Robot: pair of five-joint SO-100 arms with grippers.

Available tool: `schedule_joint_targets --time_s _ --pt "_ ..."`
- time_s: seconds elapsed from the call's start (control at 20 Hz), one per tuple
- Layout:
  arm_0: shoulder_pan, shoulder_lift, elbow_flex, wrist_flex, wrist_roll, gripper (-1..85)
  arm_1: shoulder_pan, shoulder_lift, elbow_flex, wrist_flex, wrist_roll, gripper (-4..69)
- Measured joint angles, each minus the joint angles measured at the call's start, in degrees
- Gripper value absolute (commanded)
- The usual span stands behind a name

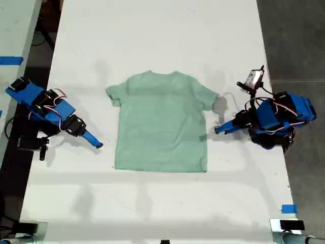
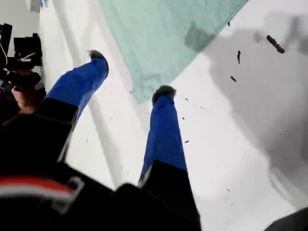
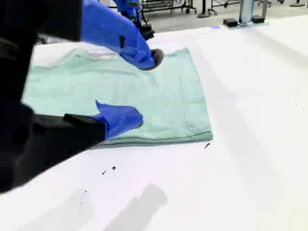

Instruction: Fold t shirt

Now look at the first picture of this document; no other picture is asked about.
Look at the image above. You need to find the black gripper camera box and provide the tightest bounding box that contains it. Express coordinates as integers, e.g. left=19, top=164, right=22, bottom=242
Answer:
left=236, top=65, right=265, bottom=93
left=17, top=136, right=50, bottom=162

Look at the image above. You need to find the small blue tape piece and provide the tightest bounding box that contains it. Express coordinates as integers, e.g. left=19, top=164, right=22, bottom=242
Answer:
left=281, top=203, right=298, bottom=215

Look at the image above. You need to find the white side table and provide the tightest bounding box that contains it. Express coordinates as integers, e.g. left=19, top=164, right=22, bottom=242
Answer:
left=0, top=0, right=43, bottom=167

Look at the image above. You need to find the pale green T-shirt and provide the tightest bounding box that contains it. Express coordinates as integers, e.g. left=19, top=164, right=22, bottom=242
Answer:
left=105, top=70, right=220, bottom=174

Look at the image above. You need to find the black cable loop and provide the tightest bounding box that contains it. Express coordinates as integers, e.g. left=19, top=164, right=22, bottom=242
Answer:
left=4, top=117, right=16, bottom=140

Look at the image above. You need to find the long blue tape strip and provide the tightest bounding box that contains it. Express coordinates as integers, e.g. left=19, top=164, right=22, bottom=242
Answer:
left=0, top=56, right=24, bottom=67

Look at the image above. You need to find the metal clamp with black box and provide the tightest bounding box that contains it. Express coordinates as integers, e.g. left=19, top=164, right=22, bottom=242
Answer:
left=269, top=219, right=307, bottom=233
left=18, top=221, right=49, bottom=236

